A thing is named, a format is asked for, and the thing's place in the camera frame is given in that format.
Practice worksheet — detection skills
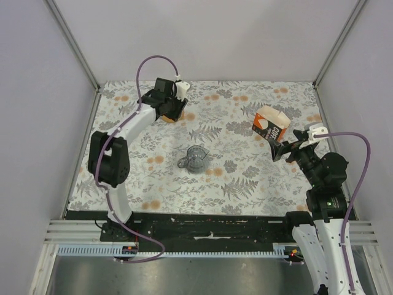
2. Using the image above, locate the white slotted cable duct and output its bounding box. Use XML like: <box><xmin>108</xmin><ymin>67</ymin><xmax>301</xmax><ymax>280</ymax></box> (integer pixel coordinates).
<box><xmin>57</xmin><ymin>244</ymin><xmax>303</xmax><ymax>256</ymax></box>

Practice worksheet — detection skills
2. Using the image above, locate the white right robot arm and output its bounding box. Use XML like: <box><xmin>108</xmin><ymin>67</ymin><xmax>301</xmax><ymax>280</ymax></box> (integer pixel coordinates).
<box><xmin>268</xmin><ymin>127</ymin><xmax>364</xmax><ymax>294</ymax></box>

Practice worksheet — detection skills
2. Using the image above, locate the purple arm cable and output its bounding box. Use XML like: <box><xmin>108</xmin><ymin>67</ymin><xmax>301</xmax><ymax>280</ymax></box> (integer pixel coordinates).
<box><xmin>314</xmin><ymin>132</ymin><xmax>372</xmax><ymax>293</ymax></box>
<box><xmin>95</xmin><ymin>55</ymin><xmax>181</xmax><ymax>264</ymax></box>

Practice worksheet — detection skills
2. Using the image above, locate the aluminium frame rail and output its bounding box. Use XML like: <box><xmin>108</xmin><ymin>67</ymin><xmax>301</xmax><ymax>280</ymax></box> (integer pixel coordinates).
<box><xmin>44</xmin><ymin>219</ymin><xmax>108</xmax><ymax>245</ymax></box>

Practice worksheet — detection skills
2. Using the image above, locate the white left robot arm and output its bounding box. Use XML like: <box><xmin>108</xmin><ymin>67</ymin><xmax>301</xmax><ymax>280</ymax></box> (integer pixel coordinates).
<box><xmin>88</xmin><ymin>82</ymin><xmax>190</xmax><ymax>242</ymax></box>

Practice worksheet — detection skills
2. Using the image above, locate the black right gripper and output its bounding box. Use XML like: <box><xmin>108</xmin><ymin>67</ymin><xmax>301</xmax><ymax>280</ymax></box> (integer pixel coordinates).
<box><xmin>268</xmin><ymin>130</ymin><xmax>322</xmax><ymax>187</ymax></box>

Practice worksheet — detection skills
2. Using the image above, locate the floral patterned table mat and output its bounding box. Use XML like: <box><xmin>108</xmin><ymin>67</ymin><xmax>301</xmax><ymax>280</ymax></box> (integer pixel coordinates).
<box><xmin>68</xmin><ymin>80</ymin><xmax>351</xmax><ymax>216</ymax></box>

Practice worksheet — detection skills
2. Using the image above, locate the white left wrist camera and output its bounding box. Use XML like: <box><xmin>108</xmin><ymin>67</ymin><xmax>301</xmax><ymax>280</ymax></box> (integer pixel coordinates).
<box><xmin>175</xmin><ymin>80</ymin><xmax>190</xmax><ymax>101</ymax></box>

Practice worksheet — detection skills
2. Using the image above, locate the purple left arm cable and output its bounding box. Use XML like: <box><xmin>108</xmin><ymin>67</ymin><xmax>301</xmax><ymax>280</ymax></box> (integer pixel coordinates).
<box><xmin>95</xmin><ymin>55</ymin><xmax>181</xmax><ymax>264</ymax></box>

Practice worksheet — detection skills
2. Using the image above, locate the clear glass measuring cup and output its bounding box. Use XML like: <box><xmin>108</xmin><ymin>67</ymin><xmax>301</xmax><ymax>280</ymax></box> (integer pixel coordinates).
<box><xmin>177</xmin><ymin>145</ymin><xmax>209</xmax><ymax>173</ymax></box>

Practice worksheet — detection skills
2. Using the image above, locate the orange black coffee filter box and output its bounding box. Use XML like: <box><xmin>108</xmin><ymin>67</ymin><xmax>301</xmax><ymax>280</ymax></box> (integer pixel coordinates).
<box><xmin>252</xmin><ymin>105</ymin><xmax>291</xmax><ymax>142</ymax></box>

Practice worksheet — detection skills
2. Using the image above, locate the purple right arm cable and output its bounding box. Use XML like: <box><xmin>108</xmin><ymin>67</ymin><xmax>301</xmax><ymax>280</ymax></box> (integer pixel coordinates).
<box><xmin>314</xmin><ymin>132</ymin><xmax>372</xmax><ymax>293</ymax></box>

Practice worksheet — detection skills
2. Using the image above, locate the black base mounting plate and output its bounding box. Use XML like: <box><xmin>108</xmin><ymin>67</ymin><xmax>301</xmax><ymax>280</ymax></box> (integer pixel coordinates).
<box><xmin>66</xmin><ymin>210</ymin><xmax>357</xmax><ymax>253</ymax></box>

